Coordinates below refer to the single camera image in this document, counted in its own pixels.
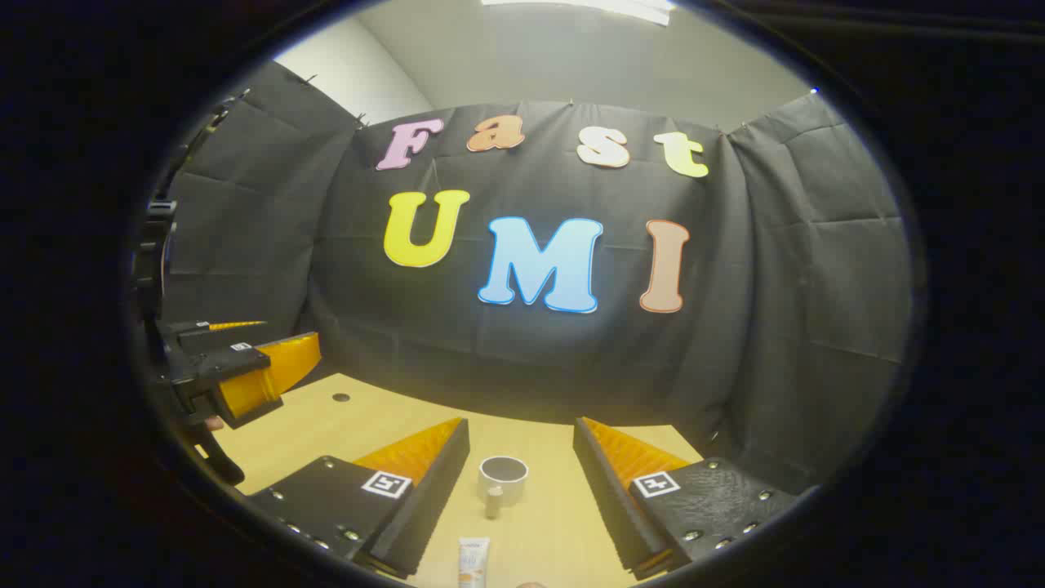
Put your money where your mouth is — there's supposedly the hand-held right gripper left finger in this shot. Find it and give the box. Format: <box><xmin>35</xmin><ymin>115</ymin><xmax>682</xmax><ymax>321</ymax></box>
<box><xmin>245</xmin><ymin>416</ymin><xmax>472</xmax><ymax>579</ymax></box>

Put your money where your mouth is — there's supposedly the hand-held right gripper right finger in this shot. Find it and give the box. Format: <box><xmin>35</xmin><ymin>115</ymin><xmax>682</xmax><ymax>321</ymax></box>
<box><xmin>571</xmin><ymin>416</ymin><xmax>799</xmax><ymax>581</ymax></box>

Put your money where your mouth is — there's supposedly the white toothpaste tube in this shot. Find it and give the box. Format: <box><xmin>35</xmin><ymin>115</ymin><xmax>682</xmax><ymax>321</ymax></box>
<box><xmin>457</xmin><ymin>537</ymin><xmax>491</xmax><ymax>588</ymax></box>

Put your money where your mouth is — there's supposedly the white cup with wooden handle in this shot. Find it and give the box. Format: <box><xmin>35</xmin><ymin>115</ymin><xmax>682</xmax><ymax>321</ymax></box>
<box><xmin>478</xmin><ymin>456</ymin><xmax>530</xmax><ymax>520</ymax></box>

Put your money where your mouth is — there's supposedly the light wooden desktop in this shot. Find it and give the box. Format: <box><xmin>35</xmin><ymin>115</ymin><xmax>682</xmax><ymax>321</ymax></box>
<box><xmin>192</xmin><ymin>372</ymin><xmax>707</xmax><ymax>588</ymax></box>

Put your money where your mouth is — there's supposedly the black backdrop cloth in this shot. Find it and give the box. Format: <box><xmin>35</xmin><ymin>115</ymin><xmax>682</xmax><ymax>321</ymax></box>
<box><xmin>159</xmin><ymin>61</ymin><xmax>915</xmax><ymax>499</ymax></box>

